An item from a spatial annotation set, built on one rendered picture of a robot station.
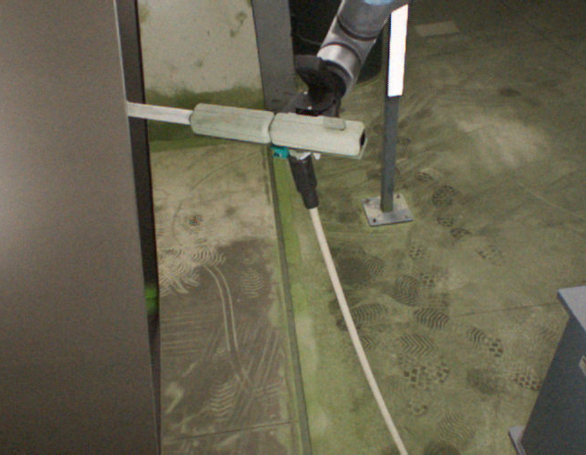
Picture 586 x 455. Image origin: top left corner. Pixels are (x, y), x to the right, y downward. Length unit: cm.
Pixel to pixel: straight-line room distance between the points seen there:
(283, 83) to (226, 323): 145
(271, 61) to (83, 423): 226
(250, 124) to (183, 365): 122
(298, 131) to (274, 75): 207
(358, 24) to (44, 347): 74
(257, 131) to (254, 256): 140
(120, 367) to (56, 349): 9
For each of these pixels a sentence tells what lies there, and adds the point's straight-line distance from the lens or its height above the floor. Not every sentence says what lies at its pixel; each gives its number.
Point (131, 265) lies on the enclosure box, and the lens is 67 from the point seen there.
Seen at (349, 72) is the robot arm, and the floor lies 115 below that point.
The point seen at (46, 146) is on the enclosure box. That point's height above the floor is 132.
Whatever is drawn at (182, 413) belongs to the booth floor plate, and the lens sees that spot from 183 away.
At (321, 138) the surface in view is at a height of 114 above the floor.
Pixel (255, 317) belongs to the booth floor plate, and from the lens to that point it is 200.
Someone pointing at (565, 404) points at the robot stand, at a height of 38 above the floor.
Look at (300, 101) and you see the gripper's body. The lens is 96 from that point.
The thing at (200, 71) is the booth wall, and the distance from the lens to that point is 289.
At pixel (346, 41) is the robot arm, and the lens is 106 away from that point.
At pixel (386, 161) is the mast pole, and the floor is 30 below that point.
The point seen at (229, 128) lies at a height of 114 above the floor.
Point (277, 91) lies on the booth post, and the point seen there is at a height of 28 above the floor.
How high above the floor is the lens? 157
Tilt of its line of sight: 41 degrees down
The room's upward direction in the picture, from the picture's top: 7 degrees counter-clockwise
